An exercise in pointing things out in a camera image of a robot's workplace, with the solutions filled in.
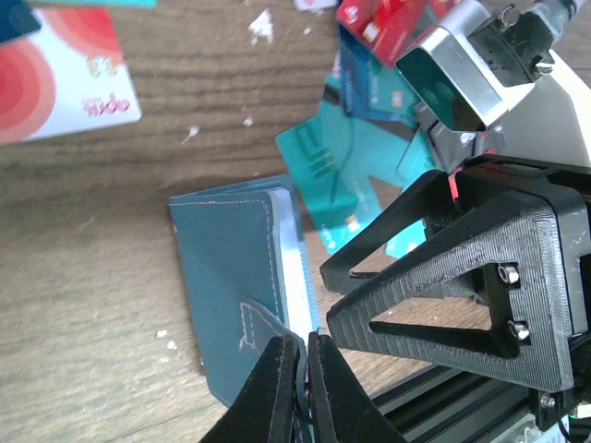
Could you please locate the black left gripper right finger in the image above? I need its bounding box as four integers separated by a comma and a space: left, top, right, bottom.
308, 332, 404, 442

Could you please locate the large teal VIP card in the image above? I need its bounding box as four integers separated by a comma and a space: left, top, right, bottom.
275, 101, 434, 253

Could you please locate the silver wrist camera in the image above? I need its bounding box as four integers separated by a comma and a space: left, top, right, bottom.
396, 1, 554, 132

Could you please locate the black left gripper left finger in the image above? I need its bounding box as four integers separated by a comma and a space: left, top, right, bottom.
201, 335, 303, 442

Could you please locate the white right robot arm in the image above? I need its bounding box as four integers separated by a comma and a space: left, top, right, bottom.
320, 60, 590, 392

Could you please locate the black aluminium frame rail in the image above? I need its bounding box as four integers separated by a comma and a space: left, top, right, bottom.
372, 365, 530, 442

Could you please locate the red VIP card centre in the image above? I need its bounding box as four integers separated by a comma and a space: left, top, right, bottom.
336, 0, 460, 67

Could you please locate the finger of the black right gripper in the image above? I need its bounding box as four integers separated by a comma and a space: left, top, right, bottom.
319, 169, 467, 294
328, 191, 585, 392

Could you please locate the white red circle card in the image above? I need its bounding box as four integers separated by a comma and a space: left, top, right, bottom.
1, 7, 142, 144

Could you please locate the blue leather card holder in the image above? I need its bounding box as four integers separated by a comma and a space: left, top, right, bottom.
169, 175, 320, 406

